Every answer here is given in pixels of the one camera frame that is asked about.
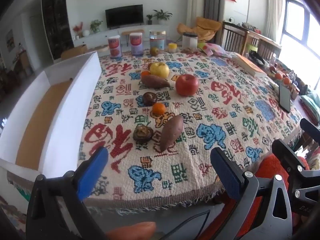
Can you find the dark display cabinet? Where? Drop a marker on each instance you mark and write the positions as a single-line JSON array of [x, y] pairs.
[[56, 20]]

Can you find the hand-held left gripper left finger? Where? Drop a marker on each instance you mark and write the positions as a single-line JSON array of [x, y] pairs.
[[92, 175]]

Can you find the black smartphone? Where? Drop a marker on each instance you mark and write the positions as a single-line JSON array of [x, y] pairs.
[[285, 97]]

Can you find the large green potted plant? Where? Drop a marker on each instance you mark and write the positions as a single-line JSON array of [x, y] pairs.
[[162, 16]]

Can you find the grey curtain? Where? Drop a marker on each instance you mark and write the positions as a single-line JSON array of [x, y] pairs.
[[213, 0]]

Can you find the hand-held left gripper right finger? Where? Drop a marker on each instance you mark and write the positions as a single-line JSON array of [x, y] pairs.
[[227, 175]]

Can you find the white round ornament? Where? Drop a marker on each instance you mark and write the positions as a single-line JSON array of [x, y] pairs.
[[86, 33]]

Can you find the bushy green potted plant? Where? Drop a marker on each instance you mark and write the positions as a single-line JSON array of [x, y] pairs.
[[95, 25]]

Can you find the large purple sweet potato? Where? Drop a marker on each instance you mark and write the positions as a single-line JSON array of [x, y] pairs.
[[171, 133]]

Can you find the dark brown shiitake mushroom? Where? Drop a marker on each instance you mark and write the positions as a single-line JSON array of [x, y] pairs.
[[149, 99]]

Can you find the small yellow jar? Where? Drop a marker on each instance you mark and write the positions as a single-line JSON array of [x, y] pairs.
[[172, 48]]

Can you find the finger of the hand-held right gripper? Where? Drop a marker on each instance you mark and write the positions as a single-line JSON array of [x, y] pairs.
[[287, 152], [310, 127]]

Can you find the red fleece clothing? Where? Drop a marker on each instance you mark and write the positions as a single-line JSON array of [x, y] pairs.
[[268, 170]]

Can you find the printed woven tablecloth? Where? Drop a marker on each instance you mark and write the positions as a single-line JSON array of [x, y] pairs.
[[225, 120]]

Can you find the person's left hand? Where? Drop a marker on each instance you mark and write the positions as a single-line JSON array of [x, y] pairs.
[[135, 231]]

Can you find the brown kiwi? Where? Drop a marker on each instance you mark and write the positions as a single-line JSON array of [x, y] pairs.
[[154, 51]]

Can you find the small green potted plant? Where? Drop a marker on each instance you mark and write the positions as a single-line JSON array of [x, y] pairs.
[[149, 19]]

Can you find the small purple sweet potato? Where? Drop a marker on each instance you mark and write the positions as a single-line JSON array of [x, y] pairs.
[[153, 82]]

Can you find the white television cabinet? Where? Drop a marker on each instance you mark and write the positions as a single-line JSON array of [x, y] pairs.
[[100, 37]]

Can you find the white curtain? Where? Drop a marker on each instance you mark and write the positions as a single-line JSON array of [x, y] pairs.
[[275, 12]]

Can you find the clear jar with blue label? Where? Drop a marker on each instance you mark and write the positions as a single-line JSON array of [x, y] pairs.
[[157, 41]]

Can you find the pink and yellow bag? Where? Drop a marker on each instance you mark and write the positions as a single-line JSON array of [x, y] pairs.
[[212, 49]]

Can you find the clear container with black lid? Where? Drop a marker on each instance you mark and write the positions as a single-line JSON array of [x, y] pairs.
[[189, 41]]

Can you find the framed wall picture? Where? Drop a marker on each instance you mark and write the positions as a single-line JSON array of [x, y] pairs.
[[10, 41]]

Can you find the small reddish brown fruit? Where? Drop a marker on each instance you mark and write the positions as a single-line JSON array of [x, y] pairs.
[[149, 66]]

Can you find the beige book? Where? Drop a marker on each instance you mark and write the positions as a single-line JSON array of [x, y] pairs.
[[250, 66]]

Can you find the purple and red can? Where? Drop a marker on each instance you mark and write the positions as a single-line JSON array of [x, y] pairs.
[[115, 47], [137, 44]]

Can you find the pile of brown nuts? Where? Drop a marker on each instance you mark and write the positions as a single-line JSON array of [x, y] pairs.
[[187, 51]]

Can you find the red flower arrangement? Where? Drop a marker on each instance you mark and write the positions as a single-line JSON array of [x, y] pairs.
[[78, 28]]

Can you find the wooden stool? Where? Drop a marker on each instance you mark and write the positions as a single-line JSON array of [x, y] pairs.
[[132, 31]]

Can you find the wooden chair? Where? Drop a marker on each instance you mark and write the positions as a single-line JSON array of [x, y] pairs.
[[235, 38]]

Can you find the white cardboard box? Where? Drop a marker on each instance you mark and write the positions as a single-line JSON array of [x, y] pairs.
[[75, 105]]

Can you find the cracked brown shiitake mushroom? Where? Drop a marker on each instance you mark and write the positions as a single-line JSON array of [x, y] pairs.
[[142, 132]]

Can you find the yellow apple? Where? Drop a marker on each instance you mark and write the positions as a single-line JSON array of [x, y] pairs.
[[160, 69]]

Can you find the red apple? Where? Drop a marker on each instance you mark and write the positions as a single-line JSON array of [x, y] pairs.
[[187, 85]]

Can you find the black television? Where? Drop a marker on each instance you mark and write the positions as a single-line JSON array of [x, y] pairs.
[[124, 16]]

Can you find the orange tangerine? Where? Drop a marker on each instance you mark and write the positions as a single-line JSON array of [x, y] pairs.
[[145, 74], [159, 108]]

